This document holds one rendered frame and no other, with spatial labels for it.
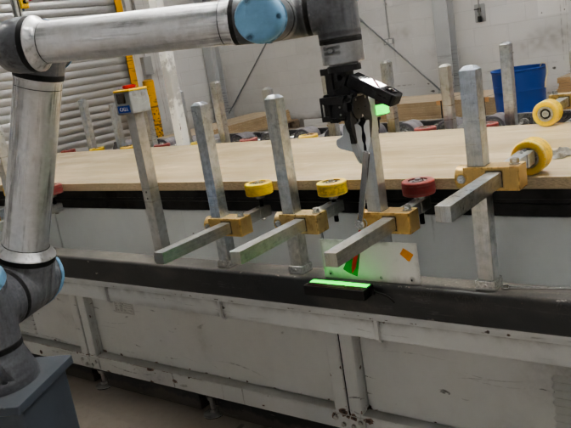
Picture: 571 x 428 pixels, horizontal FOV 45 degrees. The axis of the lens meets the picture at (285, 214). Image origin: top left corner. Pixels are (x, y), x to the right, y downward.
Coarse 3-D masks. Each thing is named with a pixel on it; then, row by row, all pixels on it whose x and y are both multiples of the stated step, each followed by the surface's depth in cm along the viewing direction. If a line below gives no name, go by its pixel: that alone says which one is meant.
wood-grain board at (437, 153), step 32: (512, 128) 221; (544, 128) 212; (64, 160) 335; (96, 160) 314; (128, 160) 296; (160, 160) 279; (192, 160) 265; (224, 160) 251; (256, 160) 240; (320, 160) 219; (352, 160) 210; (384, 160) 202; (416, 160) 194; (448, 160) 187
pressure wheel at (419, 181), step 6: (408, 180) 168; (414, 180) 167; (420, 180) 166; (426, 180) 165; (432, 180) 164; (402, 186) 166; (408, 186) 164; (414, 186) 163; (420, 186) 163; (426, 186) 163; (432, 186) 164; (402, 192) 168; (408, 192) 165; (414, 192) 164; (420, 192) 163; (426, 192) 163; (432, 192) 164; (420, 198) 166; (420, 216) 168; (420, 222) 169
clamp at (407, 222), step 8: (392, 208) 158; (400, 208) 157; (416, 208) 155; (368, 216) 158; (376, 216) 157; (384, 216) 156; (392, 216) 155; (400, 216) 153; (408, 216) 152; (416, 216) 155; (368, 224) 159; (400, 224) 154; (408, 224) 153; (416, 224) 155; (400, 232) 155; (408, 232) 153
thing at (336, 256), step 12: (420, 204) 164; (372, 228) 148; (384, 228) 151; (348, 240) 142; (360, 240) 143; (372, 240) 147; (324, 252) 137; (336, 252) 136; (348, 252) 139; (360, 252) 143; (336, 264) 136
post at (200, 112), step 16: (192, 112) 183; (208, 112) 183; (208, 128) 183; (208, 144) 183; (208, 160) 184; (208, 176) 186; (208, 192) 188; (224, 208) 189; (224, 240) 189; (224, 256) 191
